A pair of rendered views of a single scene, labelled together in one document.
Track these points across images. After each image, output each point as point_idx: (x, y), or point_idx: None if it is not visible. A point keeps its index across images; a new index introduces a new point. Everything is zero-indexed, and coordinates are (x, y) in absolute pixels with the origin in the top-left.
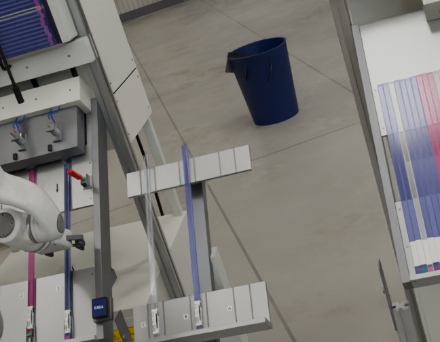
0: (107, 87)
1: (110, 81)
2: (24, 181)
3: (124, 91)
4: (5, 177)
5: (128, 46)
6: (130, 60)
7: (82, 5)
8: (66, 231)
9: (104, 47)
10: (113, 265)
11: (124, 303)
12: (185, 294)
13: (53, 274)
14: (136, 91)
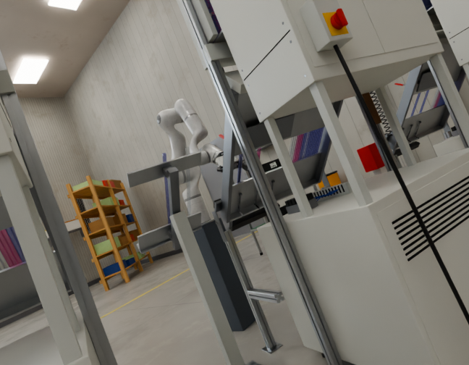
0: (216, 85)
1: (242, 68)
2: (192, 137)
3: (260, 71)
4: (192, 133)
5: (279, 6)
6: (279, 26)
7: (217, 9)
8: (220, 164)
9: (239, 35)
10: (332, 202)
11: None
12: (287, 253)
13: (375, 182)
14: (281, 64)
